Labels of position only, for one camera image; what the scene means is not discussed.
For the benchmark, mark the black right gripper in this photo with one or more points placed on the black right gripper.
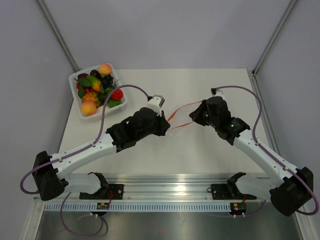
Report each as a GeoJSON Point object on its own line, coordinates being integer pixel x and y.
{"type": "Point", "coordinates": [196, 115]}

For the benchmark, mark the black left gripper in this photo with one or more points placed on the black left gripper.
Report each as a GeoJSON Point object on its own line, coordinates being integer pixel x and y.
{"type": "Point", "coordinates": [163, 125]}

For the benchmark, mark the clear zip bag orange zipper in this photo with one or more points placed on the clear zip bag orange zipper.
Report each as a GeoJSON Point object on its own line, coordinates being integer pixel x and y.
{"type": "Point", "coordinates": [180, 117]}

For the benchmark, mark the red bell pepper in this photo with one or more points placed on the red bell pepper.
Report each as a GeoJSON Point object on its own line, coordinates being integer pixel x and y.
{"type": "Point", "coordinates": [117, 95]}

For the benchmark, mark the peach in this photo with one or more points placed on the peach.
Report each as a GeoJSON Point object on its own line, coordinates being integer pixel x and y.
{"type": "Point", "coordinates": [88, 108]}
{"type": "Point", "coordinates": [105, 69]}

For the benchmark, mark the orange spiky pineapple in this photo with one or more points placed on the orange spiky pineapple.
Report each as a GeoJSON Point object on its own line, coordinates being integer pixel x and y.
{"type": "Point", "coordinates": [92, 97]}

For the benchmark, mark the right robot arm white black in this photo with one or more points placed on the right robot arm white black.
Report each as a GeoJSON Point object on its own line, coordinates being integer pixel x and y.
{"type": "Point", "coordinates": [239, 134]}

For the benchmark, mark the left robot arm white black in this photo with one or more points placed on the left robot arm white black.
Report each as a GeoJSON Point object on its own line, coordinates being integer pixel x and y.
{"type": "Point", "coordinates": [118, 137]}

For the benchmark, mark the white perforated plastic basket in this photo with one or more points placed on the white perforated plastic basket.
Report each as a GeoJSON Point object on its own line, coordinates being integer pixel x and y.
{"type": "Point", "coordinates": [112, 106]}

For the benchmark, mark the dark grape bunch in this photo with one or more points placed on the dark grape bunch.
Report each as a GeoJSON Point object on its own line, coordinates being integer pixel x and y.
{"type": "Point", "coordinates": [107, 81]}

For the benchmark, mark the green orange mango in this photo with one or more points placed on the green orange mango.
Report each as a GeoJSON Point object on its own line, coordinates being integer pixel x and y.
{"type": "Point", "coordinates": [96, 84]}

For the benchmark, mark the peach at basket back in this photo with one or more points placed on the peach at basket back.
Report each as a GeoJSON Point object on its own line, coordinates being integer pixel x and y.
{"type": "Point", "coordinates": [105, 69]}

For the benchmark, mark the dark plum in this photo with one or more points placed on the dark plum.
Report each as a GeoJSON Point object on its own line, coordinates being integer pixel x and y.
{"type": "Point", "coordinates": [95, 73]}

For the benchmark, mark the large green leaf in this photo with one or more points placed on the large green leaf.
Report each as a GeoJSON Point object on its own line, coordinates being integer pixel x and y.
{"type": "Point", "coordinates": [85, 82]}

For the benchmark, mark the red strawberries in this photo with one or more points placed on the red strawberries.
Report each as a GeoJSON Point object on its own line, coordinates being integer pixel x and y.
{"type": "Point", "coordinates": [81, 89]}

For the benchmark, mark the left controller board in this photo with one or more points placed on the left controller board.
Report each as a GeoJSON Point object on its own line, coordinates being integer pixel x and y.
{"type": "Point", "coordinates": [103, 206]}

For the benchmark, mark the controller board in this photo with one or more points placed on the controller board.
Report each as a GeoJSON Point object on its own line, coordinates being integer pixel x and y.
{"type": "Point", "coordinates": [103, 206]}
{"type": "Point", "coordinates": [238, 208]}

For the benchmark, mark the right controller board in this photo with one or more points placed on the right controller board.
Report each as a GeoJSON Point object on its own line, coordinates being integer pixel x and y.
{"type": "Point", "coordinates": [238, 208]}

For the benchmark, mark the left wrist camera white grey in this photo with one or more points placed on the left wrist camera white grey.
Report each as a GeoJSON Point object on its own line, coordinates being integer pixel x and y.
{"type": "Point", "coordinates": [155, 103]}

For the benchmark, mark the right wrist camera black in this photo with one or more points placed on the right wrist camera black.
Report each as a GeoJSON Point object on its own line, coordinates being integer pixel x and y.
{"type": "Point", "coordinates": [217, 93]}

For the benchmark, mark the aluminium rail at table edge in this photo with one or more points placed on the aluminium rail at table edge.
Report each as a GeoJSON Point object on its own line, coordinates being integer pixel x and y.
{"type": "Point", "coordinates": [170, 186]}

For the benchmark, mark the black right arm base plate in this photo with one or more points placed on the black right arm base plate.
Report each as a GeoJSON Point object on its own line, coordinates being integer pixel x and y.
{"type": "Point", "coordinates": [221, 191]}

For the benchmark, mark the white slotted cable duct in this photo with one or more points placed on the white slotted cable duct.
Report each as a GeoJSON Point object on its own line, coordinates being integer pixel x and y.
{"type": "Point", "coordinates": [211, 207]}

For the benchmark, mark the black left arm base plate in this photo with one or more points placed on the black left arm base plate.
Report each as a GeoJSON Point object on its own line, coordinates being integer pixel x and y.
{"type": "Point", "coordinates": [114, 191]}

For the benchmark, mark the left corner aluminium post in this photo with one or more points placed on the left corner aluminium post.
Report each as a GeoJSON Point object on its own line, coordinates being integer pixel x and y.
{"type": "Point", "coordinates": [55, 30]}

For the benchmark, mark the corner aluminium post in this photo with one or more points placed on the corner aluminium post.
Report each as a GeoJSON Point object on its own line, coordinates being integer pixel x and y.
{"type": "Point", "coordinates": [275, 35]}
{"type": "Point", "coordinates": [55, 30]}

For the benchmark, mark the right corner aluminium post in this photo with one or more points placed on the right corner aluminium post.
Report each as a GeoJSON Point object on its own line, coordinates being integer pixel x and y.
{"type": "Point", "coordinates": [275, 35]}

